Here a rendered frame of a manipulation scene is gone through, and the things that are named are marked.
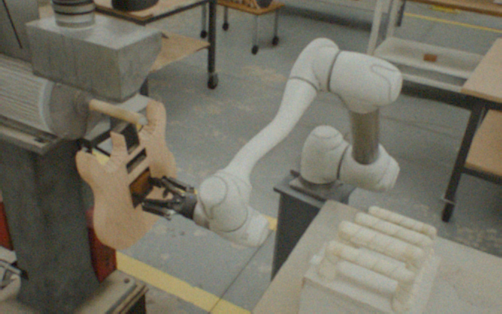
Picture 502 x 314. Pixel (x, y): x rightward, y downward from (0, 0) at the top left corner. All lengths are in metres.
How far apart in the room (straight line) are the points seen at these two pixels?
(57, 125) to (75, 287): 0.84
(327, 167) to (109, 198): 0.96
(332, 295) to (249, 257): 1.68
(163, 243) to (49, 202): 1.16
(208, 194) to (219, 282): 1.55
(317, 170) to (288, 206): 0.22
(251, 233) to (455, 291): 0.59
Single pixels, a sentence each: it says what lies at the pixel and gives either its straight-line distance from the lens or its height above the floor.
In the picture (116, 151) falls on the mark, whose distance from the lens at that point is 1.50.
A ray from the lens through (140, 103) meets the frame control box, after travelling 1.94.
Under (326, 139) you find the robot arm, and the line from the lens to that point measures 2.09.
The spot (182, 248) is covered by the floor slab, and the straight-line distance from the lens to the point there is 2.95.
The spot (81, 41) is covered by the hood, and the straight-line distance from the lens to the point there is 1.36.
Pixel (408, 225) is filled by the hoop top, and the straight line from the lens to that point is 1.58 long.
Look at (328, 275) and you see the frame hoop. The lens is 1.24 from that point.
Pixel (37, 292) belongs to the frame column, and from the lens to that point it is 2.28.
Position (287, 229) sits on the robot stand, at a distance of 2.32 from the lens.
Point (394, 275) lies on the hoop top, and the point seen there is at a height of 1.20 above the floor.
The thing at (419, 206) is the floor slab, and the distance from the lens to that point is 3.54.
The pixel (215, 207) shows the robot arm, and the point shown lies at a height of 1.22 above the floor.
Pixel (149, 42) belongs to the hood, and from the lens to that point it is 1.37.
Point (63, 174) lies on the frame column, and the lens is 1.95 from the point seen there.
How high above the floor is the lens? 1.98
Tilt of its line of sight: 31 degrees down
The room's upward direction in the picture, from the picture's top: 4 degrees clockwise
